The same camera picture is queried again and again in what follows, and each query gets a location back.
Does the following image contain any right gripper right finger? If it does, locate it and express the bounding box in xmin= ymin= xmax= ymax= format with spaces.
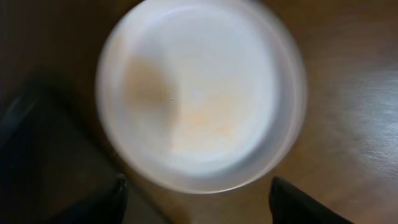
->
xmin=269 ymin=177 xmax=353 ymax=224

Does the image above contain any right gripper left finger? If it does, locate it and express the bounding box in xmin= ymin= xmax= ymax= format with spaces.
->
xmin=43 ymin=174 xmax=128 ymax=224

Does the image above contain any white plate top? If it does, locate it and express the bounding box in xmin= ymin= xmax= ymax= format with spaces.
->
xmin=95 ymin=1 xmax=307 ymax=194

